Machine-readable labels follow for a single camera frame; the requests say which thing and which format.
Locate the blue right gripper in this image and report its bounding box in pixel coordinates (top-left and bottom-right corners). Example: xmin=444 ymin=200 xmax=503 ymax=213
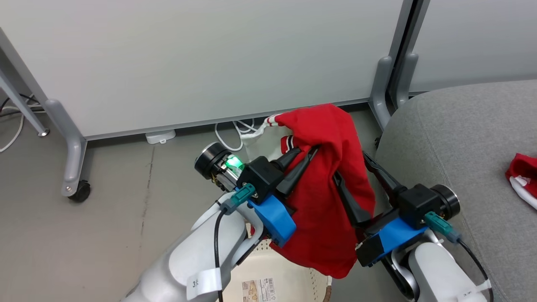
xmin=333 ymin=151 xmax=461 ymax=268

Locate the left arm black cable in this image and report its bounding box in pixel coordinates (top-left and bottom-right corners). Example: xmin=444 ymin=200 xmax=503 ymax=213
xmin=213 ymin=183 xmax=257 ymax=302

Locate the long white floor cable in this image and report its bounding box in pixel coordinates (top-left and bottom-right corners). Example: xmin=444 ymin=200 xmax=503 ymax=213
xmin=0 ymin=105 xmax=44 ymax=153

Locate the black floor cable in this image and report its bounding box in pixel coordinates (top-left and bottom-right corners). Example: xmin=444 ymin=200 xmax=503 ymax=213
xmin=0 ymin=94 xmax=43 ymax=119

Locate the grey fabric sofa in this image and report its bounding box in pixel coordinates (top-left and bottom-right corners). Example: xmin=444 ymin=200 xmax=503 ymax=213
xmin=374 ymin=79 xmax=537 ymax=302

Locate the looped white cable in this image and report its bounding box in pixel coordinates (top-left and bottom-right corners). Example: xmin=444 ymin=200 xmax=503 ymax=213
xmin=214 ymin=118 xmax=269 ymax=153

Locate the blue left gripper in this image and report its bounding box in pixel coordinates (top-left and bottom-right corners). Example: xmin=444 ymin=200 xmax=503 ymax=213
xmin=195 ymin=142 xmax=322 ymax=248

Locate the red jersey with striped cuffs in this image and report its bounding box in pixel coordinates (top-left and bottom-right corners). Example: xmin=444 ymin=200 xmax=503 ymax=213
xmin=242 ymin=103 xmax=377 ymax=280

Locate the grey metal table leg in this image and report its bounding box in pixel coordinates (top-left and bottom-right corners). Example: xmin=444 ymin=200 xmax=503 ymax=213
xmin=0 ymin=68 xmax=50 ymax=138

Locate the white plastic laundry basket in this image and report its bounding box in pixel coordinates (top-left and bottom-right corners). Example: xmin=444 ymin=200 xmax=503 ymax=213
xmin=217 ymin=238 xmax=333 ymax=302

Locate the grey partition leg with caster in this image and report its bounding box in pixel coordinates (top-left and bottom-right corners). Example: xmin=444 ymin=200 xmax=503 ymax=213
xmin=44 ymin=99 xmax=91 ymax=203

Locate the red and white garment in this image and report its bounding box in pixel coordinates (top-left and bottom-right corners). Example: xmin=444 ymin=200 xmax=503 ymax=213
xmin=505 ymin=153 xmax=537 ymax=211

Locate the narrow white partition panel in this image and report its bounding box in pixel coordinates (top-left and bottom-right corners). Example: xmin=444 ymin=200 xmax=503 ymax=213
xmin=405 ymin=0 xmax=537 ymax=95

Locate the white power adapter box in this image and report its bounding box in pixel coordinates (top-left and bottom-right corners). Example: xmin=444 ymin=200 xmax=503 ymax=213
xmin=145 ymin=129 xmax=177 ymax=145

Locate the large white partition panel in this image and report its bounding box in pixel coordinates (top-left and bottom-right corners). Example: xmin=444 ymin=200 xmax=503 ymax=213
xmin=0 ymin=0 xmax=415 ymax=141

